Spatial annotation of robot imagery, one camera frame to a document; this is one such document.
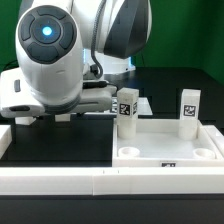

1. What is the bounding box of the white square tabletop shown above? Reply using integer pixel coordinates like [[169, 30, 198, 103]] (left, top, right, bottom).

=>
[[112, 119, 224, 167]]

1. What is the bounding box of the white U-shaped obstacle fence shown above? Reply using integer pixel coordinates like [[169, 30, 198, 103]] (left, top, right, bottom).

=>
[[0, 125, 224, 195]]

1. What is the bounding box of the white marker base plate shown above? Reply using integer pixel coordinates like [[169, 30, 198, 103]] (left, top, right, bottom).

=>
[[108, 97, 153, 116]]

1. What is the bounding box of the grey braided cable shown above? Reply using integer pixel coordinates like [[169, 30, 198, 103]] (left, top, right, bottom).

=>
[[90, 0, 108, 79]]

